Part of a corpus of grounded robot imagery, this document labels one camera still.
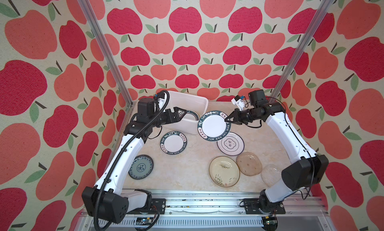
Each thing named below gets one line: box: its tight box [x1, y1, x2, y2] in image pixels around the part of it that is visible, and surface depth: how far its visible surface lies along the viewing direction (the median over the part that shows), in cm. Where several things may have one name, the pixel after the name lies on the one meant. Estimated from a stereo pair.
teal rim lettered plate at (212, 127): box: [197, 110, 232, 142], surface depth 80 cm
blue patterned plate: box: [128, 154, 154, 180], surface depth 88 cm
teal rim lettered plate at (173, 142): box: [160, 131, 188, 155], surface depth 100 cm
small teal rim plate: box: [183, 110, 200, 121], surface depth 113 cm
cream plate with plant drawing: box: [209, 156, 241, 188], surface depth 86 cm
